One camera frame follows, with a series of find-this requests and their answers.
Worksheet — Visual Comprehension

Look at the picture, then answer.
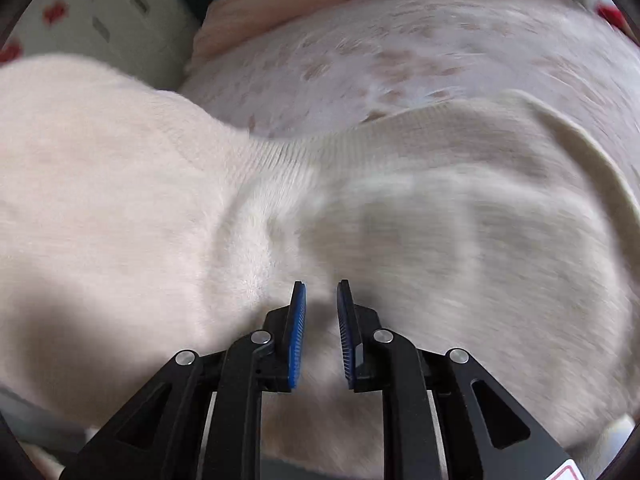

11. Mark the cream knit sweater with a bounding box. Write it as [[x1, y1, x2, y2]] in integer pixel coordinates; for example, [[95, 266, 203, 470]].
[[1, 55, 639, 479]]

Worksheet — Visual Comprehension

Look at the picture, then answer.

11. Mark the pink floral bedspread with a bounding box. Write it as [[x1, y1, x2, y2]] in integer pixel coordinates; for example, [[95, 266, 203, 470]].
[[181, 0, 639, 185]]

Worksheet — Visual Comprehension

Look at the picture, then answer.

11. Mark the white wardrobe with red stickers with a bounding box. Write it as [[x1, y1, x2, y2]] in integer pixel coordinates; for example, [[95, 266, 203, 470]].
[[1, 0, 198, 90]]

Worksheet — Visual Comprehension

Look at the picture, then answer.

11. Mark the red cloth on sill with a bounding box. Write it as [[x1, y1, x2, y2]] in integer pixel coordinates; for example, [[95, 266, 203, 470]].
[[596, 3, 632, 36]]

